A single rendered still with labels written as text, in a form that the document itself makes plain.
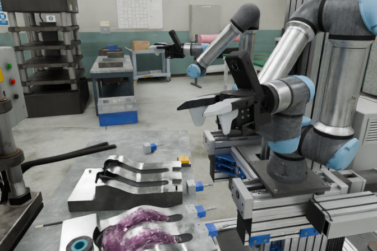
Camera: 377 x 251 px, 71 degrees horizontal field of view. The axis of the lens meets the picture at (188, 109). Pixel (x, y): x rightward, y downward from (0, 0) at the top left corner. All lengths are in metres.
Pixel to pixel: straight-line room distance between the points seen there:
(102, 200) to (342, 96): 1.01
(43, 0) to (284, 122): 4.50
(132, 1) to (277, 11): 4.21
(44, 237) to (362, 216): 1.19
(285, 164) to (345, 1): 0.56
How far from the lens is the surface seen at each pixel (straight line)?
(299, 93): 0.66
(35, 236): 1.29
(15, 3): 4.97
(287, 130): 0.68
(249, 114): 0.54
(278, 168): 1.05
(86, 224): 1.09
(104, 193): 1.25
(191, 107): 0.51
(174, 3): 7.55
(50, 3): 4.85
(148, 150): 1.70
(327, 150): 0.93
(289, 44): 0.85
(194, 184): 1.31
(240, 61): 0.52
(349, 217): 1.15
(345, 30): 0.85
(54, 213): 1.37
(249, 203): 1.04
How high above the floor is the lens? 1.61
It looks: 19 degrees down
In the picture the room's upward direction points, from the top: straight up
